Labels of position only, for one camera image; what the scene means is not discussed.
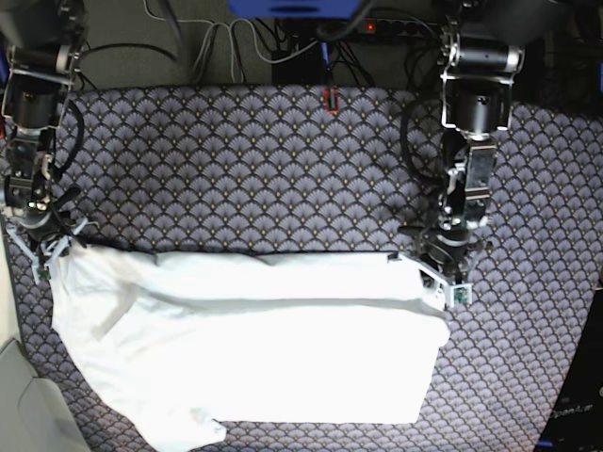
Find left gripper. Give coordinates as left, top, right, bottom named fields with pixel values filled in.
left=387, top=225, right=491, bottom=309

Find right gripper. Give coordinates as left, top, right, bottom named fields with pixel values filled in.
left=8, top=186, right=90, bottom=284

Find white T-shirt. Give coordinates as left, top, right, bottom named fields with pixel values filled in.
left=50, top=247, right=450, bottom=451

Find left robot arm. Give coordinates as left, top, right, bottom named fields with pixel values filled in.
left=399, top=1, right=524, bottom=308

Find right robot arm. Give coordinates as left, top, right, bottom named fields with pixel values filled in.
left=1, top=1, right=88, bottom=283

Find fan patterned table cloth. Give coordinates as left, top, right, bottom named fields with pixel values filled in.
left=0, top=84, right=603, bottom=452

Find red clamp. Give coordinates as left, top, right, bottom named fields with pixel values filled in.
left=324, top=86, right=339, bottom=114

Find black box with OpenArm label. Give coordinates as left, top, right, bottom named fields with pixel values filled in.
left=535, top=289, right=602, bottom=451

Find black power adapter box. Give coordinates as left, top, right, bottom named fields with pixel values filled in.
left=271, top=47, right=324, bottom=86

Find white grey cables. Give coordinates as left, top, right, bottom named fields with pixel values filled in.
left=143, top=0, right=321, bottom=84

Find white power strip red switch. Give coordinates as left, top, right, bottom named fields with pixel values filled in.
left=349, top=17, right=438, bottom=40

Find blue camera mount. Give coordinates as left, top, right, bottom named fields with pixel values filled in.
left=228, top=0, right=360, bottom=19

